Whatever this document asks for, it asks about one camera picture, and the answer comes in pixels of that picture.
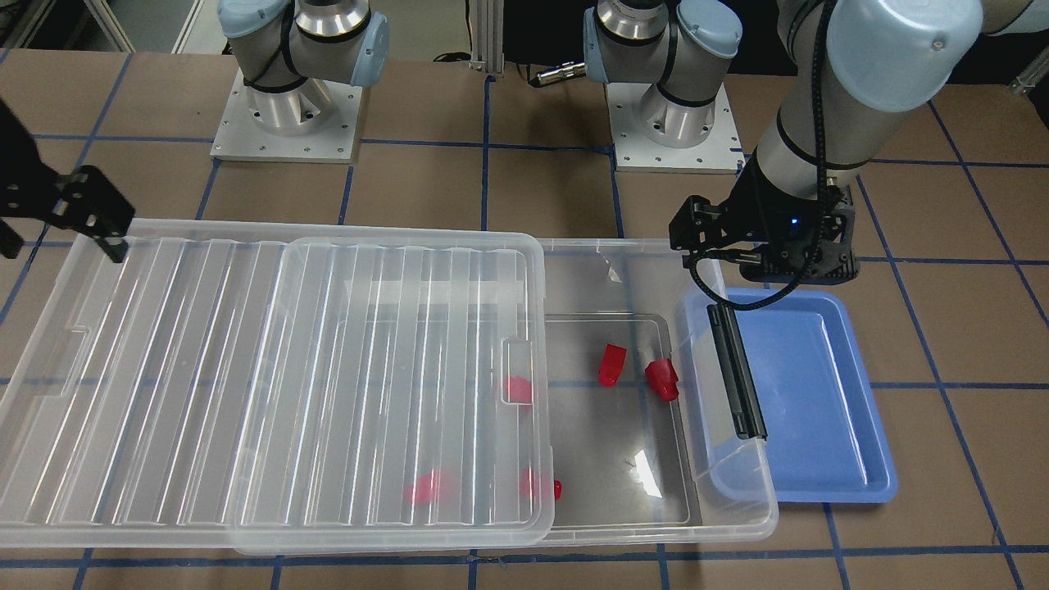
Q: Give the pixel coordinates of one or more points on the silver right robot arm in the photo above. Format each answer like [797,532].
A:
[302,69]

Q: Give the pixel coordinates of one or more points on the black box latch handle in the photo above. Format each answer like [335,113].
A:
[740,388]

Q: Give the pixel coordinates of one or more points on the blue plastic tray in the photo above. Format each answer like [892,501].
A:
[825,439]

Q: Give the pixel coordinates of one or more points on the red block under lid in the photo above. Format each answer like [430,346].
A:
[518,391]

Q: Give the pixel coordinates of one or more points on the red block front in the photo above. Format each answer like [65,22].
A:
[432,487]
[532,484]

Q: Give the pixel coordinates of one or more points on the clear plastic box lid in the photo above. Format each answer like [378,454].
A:
[269,388]

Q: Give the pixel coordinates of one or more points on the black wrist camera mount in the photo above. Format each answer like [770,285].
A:
[700,227]

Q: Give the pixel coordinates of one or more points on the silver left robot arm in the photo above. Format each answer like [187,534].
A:
[862,68]

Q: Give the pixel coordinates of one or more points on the red block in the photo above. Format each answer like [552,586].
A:
[662,378]
[532,484]
[432,487]
[612,365]
[518,391]

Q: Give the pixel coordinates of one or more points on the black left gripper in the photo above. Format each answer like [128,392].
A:
[751,211]

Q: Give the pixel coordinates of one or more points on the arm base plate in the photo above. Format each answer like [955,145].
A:
[653,135]
[319,122]

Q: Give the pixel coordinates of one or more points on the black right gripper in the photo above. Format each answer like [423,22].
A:
[75,205]

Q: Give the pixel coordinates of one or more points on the clear plastic storage box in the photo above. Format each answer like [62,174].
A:
[595,397]

